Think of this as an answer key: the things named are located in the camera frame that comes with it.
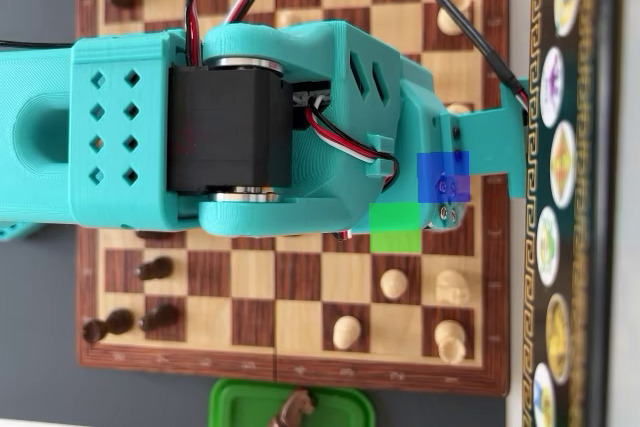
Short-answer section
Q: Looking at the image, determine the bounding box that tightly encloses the black box with medallions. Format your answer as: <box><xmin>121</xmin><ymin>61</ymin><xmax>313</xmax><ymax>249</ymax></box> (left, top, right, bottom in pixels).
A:
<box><xmin>522</xmin><ymin>0</ymin><xmax>624</xmax><ymax>427</ymax></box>

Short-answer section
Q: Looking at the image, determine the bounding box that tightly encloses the white wooden rook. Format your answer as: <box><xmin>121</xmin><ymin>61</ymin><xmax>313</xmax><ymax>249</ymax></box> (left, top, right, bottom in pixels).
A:
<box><xmin>433</xmin><ymin>319</ymin><xmax>467</xmax><ymax>364</ymax></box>
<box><xmin>436</xmin><ymin>0</ymin><xmax>474</xmax><ymax>37</ymax></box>

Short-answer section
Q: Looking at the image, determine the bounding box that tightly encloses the dark grey table mat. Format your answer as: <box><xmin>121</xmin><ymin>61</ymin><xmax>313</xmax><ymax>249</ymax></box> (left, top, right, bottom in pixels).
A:
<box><xmin>0</xmin><ymin>0</ymin><xmax>506</xmax><ymax>427</ymax></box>

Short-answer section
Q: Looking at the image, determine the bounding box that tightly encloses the thin black cable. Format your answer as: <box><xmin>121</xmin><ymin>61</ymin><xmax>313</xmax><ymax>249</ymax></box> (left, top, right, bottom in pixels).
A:
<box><xmin>0</xmin><ymin>39</ymin><xmax>76</xmax><ymax>48</ymax></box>

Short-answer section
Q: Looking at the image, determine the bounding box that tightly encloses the wooden folding chess board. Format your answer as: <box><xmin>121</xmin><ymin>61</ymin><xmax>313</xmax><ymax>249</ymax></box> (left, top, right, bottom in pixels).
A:
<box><xmin>74</xmin><ymin>0</ymin><xmax>511</xmax><ymax>397</ymax></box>

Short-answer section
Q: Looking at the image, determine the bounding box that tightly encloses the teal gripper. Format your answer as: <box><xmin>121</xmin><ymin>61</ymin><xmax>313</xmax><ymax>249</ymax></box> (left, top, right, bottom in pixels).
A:
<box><xmin>397</xmin><ymin>54</ymin><xmax>474</xmax><ymax>234</ymax></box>

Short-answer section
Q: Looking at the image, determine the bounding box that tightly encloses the white wooden pawn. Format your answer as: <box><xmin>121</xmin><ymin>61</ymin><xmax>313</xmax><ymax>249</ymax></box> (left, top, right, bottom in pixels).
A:
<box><xmin>380</xmin><ymin>269</ymin><xmax>407</xmax><ymax>301</ymax></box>
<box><xmin>332</xmin><ymin>315</ymin><xmax>362</xmax><ymax>351</ymax></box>

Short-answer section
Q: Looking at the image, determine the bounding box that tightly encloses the dark wooden knight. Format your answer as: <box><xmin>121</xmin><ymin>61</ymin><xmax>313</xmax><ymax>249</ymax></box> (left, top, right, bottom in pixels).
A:
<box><xmin>269</xmin><ymin>389</ymin><xmax>316</xmax><ymax>427</ymax></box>

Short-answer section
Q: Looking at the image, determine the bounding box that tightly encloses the green plastic tray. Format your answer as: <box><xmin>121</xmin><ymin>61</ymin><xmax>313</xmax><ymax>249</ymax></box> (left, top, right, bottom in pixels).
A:
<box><xmin>208</xmin><ymin>378</ymin><xmax>376</xmax><ymax>427</ymax></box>

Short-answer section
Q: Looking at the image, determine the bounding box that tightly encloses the black camera cable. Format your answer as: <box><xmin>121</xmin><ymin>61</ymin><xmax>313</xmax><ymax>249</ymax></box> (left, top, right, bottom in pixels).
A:
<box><xmin>393</xmin><ymin>0</ymin><xmax>530</xmax><ymax>111</ymax></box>

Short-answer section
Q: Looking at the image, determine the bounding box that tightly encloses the white wooden knight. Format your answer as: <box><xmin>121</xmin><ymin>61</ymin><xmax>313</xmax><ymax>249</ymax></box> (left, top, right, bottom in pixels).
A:
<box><xmin>434</xmin><ymin>269</ymin><xmax>472</xmax><ymax>307</ymax></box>

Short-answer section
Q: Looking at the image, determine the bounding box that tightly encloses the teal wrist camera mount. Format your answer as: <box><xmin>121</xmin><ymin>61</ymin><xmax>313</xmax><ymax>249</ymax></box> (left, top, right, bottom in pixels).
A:
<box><xmin>467</xmin><ymin>77</ymin><xmax>530</xmax><ymax>199</ymax></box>

